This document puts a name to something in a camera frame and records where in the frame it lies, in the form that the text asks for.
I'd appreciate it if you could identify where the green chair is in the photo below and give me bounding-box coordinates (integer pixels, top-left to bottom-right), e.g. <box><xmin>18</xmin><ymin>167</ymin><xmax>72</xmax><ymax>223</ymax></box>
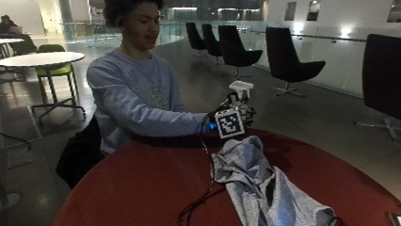
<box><xmin>34</xmin><ymin>43</ymin><xmax>80</xmax><ymax>106</ymax></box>

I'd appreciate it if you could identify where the grey hooded sweatshirt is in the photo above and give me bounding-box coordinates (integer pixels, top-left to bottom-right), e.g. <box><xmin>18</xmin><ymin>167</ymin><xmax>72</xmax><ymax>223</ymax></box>
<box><xmin>211</xmin><ymin>135</ymin><xmax>339</xmax><ymax>226</ymax></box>

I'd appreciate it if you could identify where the white cube with black markers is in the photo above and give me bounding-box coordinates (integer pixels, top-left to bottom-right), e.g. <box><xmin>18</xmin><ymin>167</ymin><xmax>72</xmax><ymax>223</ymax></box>
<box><xmin>214</xmin><ymin>108</ymin><xmax>245</xmax><ymax>139</ymax></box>

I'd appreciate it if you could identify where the metal handrail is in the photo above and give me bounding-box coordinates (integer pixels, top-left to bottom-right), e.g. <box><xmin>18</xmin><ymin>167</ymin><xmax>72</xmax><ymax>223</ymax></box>
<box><xmin>237</xmin><ymin>28</ymin><xmax>369</xmax><ymax>43</ymax></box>

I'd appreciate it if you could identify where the black swivel chair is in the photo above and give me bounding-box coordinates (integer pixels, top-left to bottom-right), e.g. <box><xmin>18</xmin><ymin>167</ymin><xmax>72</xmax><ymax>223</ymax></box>
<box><xmin>353</xmin><ymin>33</ymin><xmax>401</xmax><ymax>141</ymax></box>
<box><xmin>184</xmin><ymin>22</ymin><xmax>208</xmax><ymax>58</ymax></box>
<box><xmin>200</xmin><ymin>23</ymin><xmax>223</xmax><ymax>66</ymax></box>
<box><xmin>264</xmin><ymin>26</ymin><xmax>328</xmax><ymax>98</ymax></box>
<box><xmin>218</xmin><ymin>24</ymin><xmax>264</xmax><ymax>80</ymax></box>

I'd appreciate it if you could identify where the black seat with jacket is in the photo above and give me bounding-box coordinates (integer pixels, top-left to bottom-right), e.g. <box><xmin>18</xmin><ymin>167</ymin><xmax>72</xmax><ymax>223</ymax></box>
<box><xmin>54</xmin><ymin>114</ymin><xmax>107</xmax><ymax>190</ymax></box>

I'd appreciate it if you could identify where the black and red cable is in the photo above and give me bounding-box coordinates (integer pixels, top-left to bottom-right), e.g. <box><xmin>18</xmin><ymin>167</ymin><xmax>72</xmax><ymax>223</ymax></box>
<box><xmin>178</xmin><ymin>115</ymin><xmax>229</xmax><ymax>226</ymax></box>

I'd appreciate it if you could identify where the white plastic sprayer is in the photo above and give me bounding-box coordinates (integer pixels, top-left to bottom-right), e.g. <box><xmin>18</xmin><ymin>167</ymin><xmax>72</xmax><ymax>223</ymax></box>
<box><xmin>228</xmin><ymin>80</ymin><xmax>256</xmax><ymax>107</ymax></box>

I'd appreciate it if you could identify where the the person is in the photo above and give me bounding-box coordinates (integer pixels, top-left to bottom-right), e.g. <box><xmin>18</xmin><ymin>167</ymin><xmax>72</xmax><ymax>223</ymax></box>
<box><xmin>86</xmin><ymin>0</ymin><xmax>211</xmax><ymax>157</ymax></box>

